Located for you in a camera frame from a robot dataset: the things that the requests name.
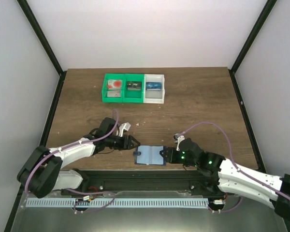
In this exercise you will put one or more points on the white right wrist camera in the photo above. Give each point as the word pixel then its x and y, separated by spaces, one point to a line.
pixel 178 138

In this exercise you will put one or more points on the blue card in bin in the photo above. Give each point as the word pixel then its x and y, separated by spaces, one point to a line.
pixel 153 86

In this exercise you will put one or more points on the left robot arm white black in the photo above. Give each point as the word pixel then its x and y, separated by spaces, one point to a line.
pixel 44 172

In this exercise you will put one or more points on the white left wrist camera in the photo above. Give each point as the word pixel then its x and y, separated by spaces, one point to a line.
pixel 124 127

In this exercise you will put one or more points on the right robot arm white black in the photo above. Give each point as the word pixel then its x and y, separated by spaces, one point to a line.
pixel 229 177

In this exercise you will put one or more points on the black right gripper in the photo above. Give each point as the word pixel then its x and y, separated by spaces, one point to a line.
pixel 170 155

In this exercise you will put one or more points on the blue leather card holder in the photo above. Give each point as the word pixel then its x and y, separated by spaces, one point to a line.
pixel 148 155

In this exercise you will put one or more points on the right black frame post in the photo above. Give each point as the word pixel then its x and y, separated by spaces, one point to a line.
pixel 269 5

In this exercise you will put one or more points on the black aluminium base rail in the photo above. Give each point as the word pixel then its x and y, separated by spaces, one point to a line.
pixel 151 180

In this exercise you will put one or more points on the white plastic bin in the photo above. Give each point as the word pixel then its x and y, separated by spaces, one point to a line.
pixel 154 97

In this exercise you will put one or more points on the left green plastic bin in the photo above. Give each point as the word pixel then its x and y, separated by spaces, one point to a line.
pixel 104 90

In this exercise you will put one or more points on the left black frame post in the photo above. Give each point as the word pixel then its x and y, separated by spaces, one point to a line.
pixel 25 7

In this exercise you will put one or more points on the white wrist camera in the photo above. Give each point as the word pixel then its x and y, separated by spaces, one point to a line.
pixel 124 127
pixel 178 138

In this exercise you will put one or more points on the green plastic bin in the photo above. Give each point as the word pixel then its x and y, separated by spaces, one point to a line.
pixel 104 90
pixel 133 96

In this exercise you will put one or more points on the black frame post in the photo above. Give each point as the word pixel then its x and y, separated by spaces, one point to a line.
pixel 25 7
pixel 269 5

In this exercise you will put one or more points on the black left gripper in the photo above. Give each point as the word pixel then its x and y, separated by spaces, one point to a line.
pixel 127 142

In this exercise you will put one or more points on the middle green plastic bin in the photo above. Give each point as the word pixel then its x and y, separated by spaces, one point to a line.
pixel 133 96

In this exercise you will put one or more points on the light blue slotted cable duct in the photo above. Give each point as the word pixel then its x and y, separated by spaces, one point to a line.
pixel 125 202

